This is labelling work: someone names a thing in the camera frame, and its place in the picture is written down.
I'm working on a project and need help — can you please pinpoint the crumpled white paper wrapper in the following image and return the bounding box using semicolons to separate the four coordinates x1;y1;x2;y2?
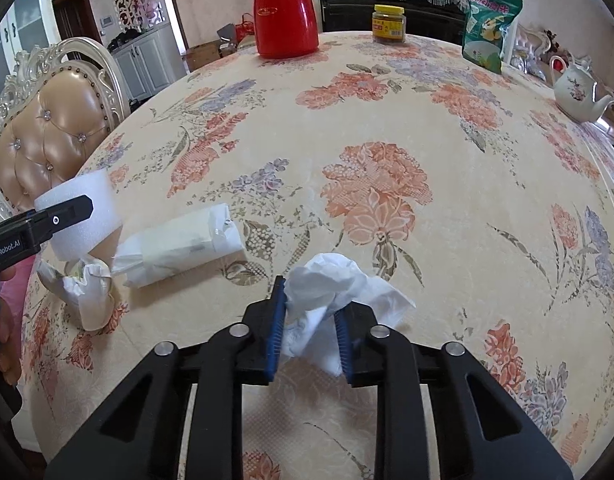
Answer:
37;255;115;332

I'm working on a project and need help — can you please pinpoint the black upright piano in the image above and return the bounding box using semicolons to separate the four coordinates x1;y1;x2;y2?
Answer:
319;0;468;46

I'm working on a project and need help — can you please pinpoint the green snack bag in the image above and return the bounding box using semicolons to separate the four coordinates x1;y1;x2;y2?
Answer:
462;0;524;75

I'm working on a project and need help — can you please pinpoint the beige tufted ornate chair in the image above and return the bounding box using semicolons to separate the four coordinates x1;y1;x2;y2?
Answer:
0;37;133;221

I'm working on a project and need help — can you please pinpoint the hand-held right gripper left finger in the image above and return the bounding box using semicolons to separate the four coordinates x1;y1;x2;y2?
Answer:
44;275;289;480

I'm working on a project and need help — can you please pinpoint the red thermos flask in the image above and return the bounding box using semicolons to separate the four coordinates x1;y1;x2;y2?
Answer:
253;0;320;59

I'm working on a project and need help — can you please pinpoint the person's left hand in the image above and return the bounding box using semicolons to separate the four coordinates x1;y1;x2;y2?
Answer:
0;266;24;387

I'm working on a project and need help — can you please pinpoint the yellow lid glass jar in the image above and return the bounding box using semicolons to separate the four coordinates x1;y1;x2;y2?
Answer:
372;4;407;44

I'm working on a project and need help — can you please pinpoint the white glass door cabinet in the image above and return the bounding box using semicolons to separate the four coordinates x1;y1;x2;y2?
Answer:
0;0;53;111

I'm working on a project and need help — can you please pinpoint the pink waste bin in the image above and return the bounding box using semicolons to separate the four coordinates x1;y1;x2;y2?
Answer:
0;255;38;321

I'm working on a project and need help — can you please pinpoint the clear plastic wrapped packet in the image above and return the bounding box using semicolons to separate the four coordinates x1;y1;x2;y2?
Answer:
111;202;247;289

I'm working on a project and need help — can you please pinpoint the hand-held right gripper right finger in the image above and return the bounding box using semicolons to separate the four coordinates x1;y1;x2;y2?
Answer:
334;301;575;480

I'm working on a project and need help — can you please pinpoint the white floral teapot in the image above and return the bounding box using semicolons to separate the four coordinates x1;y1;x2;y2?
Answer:
549;55;614;123

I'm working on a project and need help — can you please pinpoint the low white cabinet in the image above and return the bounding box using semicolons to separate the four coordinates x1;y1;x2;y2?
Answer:
110;25;190;103

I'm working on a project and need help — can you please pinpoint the white tissue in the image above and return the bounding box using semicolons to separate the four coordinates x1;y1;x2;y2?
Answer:
279;253;418;378

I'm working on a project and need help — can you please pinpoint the dark wooden door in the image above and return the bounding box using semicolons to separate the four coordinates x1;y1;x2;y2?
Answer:
52;0;105;51

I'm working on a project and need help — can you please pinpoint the cardboard box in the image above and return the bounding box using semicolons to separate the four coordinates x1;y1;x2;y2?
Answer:
182;40;223;72

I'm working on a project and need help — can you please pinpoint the red gift bag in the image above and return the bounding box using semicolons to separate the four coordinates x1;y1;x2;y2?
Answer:
237;12;258;42

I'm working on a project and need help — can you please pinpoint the white foam sheet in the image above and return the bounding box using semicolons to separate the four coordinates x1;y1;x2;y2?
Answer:
34;169;124;263

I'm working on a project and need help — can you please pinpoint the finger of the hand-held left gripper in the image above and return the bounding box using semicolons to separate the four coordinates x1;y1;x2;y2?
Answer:
30;196;94;235

